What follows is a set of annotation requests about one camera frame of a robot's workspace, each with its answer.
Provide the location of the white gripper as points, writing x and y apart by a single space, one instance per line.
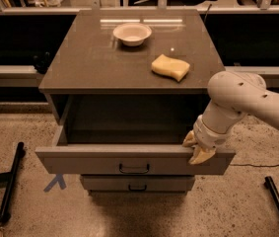
207 136

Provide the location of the grey top drawer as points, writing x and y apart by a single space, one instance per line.
63 157

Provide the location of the grey drawer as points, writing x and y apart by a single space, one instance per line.
63 157
114 183

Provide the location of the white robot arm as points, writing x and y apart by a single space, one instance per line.
233 95

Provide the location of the grey drawer cabinet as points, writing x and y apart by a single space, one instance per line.
105 92

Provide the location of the grey bottom drawer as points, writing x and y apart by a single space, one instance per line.
114 183

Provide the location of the yellow sponge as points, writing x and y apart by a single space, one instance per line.
171 67

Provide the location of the white paper bowl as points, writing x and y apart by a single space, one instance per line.
132 34

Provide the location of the blue tape cross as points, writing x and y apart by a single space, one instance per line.
58 179

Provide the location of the black stand leg left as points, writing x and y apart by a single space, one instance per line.
7 181

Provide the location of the black clamp on rail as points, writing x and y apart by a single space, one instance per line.
41 63

